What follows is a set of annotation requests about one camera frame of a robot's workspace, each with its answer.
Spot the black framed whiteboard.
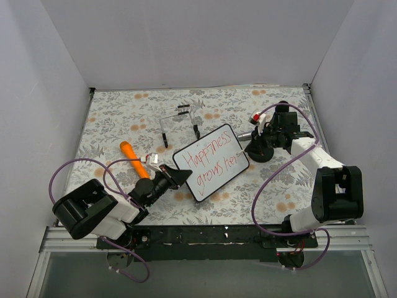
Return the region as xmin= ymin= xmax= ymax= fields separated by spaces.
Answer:
xmin=172 ymin=124 xmax=250 ymax=202

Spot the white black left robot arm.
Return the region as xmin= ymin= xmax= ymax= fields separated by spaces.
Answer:
xmin=52 ymin=165 xmax=192 ymax=248

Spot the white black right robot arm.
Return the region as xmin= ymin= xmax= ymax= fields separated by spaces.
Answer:
xmin=244 ymin=111 xmax=364 ymax=247

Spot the black microphone stand base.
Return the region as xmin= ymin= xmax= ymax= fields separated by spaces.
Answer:
xmin=246 ymin=146 xmax=274 ymax=163

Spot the silver metal microphone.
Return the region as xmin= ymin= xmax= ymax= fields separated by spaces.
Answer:
xmin=237 ymin=132 xmax=252 ymax=142

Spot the black microphone on stand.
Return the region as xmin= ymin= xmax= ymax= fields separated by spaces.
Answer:
xmin=275 ymin=101 xmax=289 ymax=113

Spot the orange toy microphone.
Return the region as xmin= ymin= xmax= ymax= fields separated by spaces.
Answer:
xmin=120 ymin=141 xmax=150 ymax=179

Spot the floral patterned table mat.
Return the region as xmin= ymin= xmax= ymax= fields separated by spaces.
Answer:
xmin=58 ymin=86 xmax=334 ymax=227

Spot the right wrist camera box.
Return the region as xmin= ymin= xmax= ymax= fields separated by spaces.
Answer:
xmin=249 ymin=112 xmax=267 ymax=131

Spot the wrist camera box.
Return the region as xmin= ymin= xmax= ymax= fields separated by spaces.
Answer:
xmin=140 ymin=153 xmax=161 ymax=171
xmin=249 ymin=112 xmax=267 ymax=131

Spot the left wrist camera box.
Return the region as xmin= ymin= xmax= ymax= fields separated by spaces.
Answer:
xmin=140 ymin=153 xmax=161 ymax=171

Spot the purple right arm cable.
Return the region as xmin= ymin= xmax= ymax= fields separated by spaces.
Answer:
xmin=251 ymin=102 xmax=331 ymax=271

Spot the black front mounting rail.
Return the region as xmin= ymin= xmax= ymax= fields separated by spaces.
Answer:
xmin=112 ymin=225 xmax=318 ymax=262

